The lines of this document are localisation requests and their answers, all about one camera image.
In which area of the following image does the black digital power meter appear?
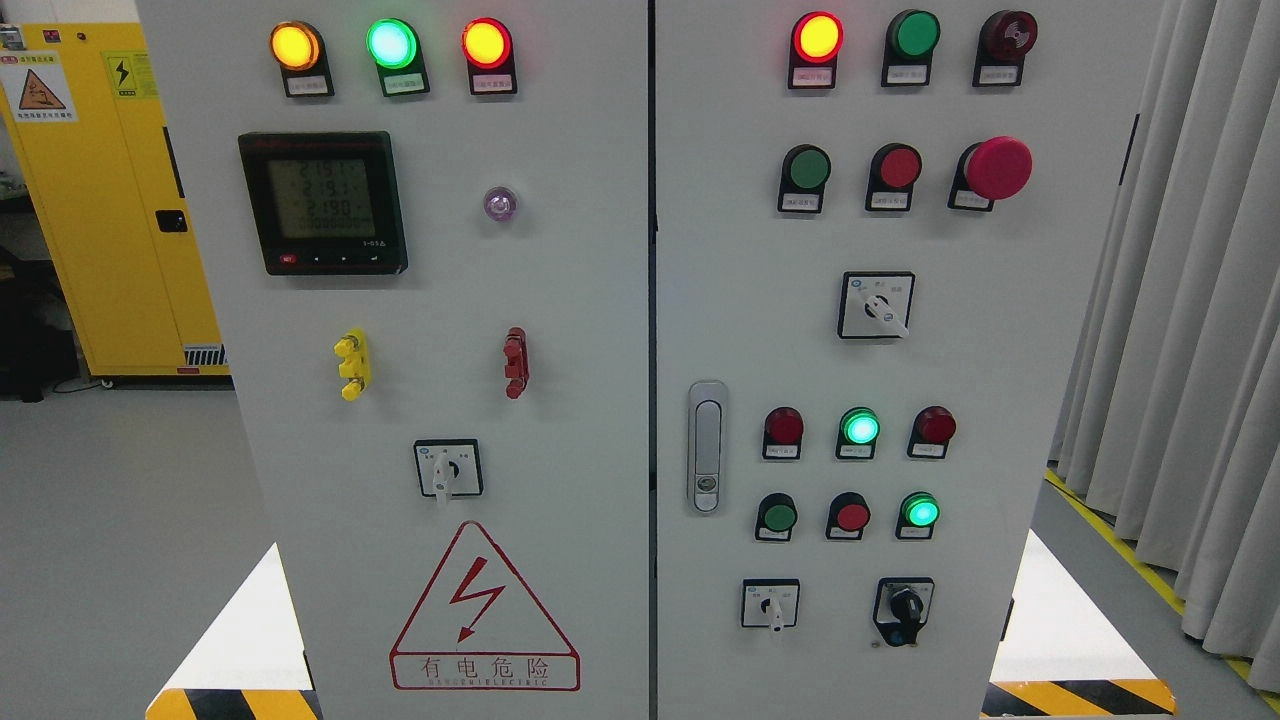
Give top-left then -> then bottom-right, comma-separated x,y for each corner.
238,129 -> 408,275

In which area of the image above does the grey curtain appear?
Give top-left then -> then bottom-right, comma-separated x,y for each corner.
1050,1 -> 1279,693

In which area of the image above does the red lit indicator light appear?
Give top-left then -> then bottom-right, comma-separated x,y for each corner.
460,17 -> 518,96

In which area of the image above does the yellow safety storage cabinet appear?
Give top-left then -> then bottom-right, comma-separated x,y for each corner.
1,23 -> 230,378

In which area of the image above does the small white rotary switch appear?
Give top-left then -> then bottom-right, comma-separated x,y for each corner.
740,578 -> 801,633

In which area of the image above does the right yellow black hazard base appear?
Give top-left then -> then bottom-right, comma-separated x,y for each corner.
980,533 -> 1178,719

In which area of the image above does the dark red light left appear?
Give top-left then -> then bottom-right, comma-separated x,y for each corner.
762,406 -> 805,461

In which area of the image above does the green unlit indicator light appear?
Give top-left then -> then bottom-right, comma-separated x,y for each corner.
881,9 -> 941,88

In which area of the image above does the green lit middle light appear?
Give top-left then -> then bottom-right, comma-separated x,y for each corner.
835,406 -> 881,461

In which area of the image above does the white rotary selector switch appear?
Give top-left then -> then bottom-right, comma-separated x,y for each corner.
413,439 -> 485,506

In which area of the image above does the red electric danger sticker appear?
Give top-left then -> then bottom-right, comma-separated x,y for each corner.
389,520 -> 581,692

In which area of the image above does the red push button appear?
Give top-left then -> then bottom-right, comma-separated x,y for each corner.
864,143 -> 922,213
826,492 -> 870,541

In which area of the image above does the red push button upper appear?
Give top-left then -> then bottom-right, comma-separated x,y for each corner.
864,143 -> 922,213

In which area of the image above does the dark red light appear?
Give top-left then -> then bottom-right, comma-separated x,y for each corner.
908,405 -> 957,460
762,406 -> 805,461

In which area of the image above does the white rotary switch right door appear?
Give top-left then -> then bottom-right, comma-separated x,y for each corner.
836,272 -> 916,340

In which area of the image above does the silver door handle lock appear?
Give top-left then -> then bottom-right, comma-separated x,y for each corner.
687,380 -> 728,514

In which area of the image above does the yellow terminal connector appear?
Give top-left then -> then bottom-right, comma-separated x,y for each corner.
333,327 -> 371,402

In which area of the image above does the dark red buzzer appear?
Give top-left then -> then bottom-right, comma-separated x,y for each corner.
972,9 -> 1038,88

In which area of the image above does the yellow indicator light top left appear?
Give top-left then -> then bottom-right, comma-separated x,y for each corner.
269,20 -> 335,99

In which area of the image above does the yellow black hazard base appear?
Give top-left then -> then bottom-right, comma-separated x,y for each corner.
980,533 -> 1178,719
145,546 -> 321,719

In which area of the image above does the red lit right door light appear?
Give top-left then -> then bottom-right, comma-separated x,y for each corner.
787,12 -> 844,90

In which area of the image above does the red push button lower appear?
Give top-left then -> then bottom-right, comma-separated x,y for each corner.
826,492 -> 870,541

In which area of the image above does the dark red light right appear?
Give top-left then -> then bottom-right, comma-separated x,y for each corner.
908,405 -> 957,460

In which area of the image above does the grey electrical control cabinet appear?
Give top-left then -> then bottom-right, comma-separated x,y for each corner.
138,1 -> 1166,719

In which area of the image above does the green lit indicator light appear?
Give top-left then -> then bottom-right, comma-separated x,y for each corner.
365,18 -> 430,97

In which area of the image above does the green lit push button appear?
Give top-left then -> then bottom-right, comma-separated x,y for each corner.
895,491 -> 940,541

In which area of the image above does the red terminal connector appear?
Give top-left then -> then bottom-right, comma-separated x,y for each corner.
502,327 -> 530,400

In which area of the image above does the left yellow black hazard base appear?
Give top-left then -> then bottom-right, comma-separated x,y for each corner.
145,546 -> 321,719

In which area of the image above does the small purple indicator lamp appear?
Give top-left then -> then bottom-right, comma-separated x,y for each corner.
483,186 -> 518,223

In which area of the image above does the green push button upper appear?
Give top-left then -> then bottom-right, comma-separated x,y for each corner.
776,143 -> 832,214

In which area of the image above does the black knob selector switch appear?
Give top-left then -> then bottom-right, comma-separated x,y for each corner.
872,577 -> 934,647

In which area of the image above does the green push button lower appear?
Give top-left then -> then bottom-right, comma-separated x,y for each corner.
754,492 -> 797,542

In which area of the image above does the red emergency stop button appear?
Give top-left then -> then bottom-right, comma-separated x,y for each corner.
947,136 -> 1034,211

